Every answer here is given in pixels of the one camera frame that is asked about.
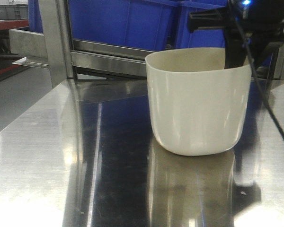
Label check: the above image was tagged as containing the stainless steel shelf rack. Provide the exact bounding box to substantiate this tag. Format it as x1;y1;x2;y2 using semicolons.
0;0;284;227

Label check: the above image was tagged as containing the black cable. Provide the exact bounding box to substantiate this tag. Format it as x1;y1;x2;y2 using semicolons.
229;0;284;154

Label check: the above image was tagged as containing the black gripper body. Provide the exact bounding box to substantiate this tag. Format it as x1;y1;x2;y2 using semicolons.
188;0;284;69

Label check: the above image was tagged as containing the grey plastic crate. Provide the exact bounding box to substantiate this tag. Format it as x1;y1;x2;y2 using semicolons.
0;4;28;20

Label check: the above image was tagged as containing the red metal conveyor table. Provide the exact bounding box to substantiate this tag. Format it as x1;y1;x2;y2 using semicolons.
0;19;28;81

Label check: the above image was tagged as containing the large blue plastic crate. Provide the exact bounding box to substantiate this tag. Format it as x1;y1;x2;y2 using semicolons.
27;0;284;69

